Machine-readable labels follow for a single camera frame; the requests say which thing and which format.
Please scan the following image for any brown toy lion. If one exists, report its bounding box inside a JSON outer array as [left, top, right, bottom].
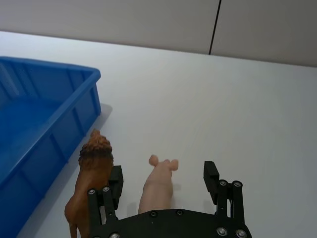
[[64, 128, 114, 238]]

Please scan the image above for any blue plastic bin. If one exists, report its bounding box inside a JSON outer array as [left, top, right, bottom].
[[0, 56, 102, 232]]

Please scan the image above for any pink toy pig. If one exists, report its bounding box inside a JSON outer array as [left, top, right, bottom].
[[138, 154, 179, 215]]

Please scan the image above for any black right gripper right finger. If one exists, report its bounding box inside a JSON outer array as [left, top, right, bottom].
[[203, 161, 247, 224]]

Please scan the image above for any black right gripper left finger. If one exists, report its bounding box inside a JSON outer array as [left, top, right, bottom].
[[87, 165, 124, 238]]

